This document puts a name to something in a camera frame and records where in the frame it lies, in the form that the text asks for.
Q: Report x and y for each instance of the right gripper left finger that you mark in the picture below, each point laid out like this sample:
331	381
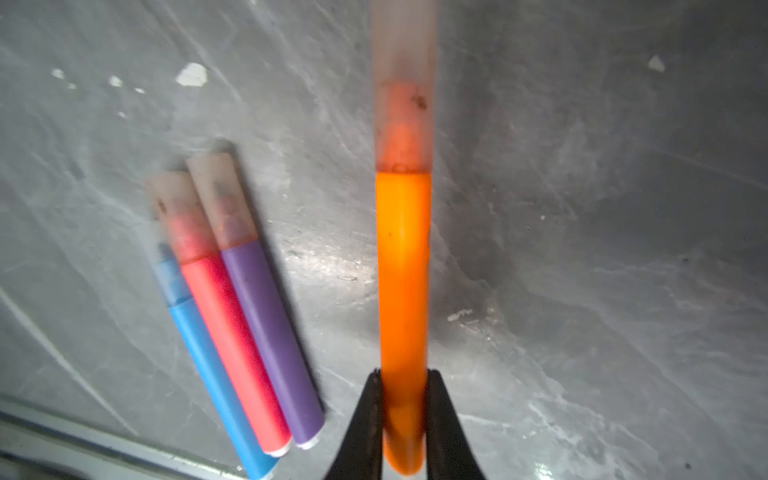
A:
360	455

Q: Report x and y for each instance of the orange highlighter pen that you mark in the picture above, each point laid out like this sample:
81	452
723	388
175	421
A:
404	37

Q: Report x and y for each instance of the purple marker pen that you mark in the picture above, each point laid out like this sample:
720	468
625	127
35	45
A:
226	206

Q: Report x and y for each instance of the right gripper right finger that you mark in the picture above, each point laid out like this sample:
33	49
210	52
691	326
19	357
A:
448	453

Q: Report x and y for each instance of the pink marker pen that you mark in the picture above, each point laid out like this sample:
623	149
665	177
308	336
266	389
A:
180	210

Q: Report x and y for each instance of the blue marker pen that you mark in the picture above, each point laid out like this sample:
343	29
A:
190	324

